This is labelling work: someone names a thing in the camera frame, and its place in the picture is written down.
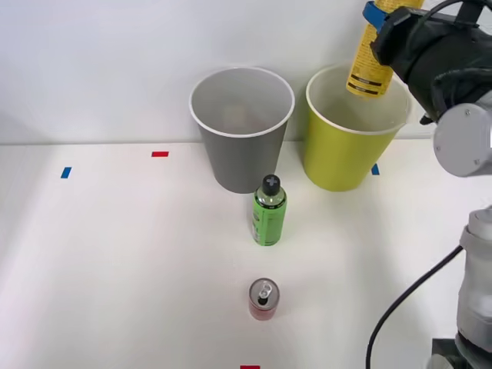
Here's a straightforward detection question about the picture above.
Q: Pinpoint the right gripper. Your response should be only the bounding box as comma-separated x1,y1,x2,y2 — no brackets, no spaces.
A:
363,0,482,82

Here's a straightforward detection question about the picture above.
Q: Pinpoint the yellow bottle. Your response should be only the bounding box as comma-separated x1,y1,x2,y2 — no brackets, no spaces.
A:
345,0,426,101

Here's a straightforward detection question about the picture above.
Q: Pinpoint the yellow-green plastic bin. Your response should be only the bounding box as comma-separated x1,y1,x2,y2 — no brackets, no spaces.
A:
303,63,413,193

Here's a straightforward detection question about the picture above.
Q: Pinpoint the grey plastic bin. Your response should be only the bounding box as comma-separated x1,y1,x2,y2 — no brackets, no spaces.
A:
188,66,296,195

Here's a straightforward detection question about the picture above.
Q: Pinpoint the green bottle with black cap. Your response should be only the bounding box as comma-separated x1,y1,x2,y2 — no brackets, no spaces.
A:
251,174,288,248

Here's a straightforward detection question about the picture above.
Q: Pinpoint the red drink can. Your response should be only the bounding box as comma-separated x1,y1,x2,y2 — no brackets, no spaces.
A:
248,278,281,321

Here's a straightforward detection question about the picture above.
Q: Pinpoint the black cable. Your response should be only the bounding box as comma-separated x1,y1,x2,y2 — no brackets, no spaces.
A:
366,244,464,369

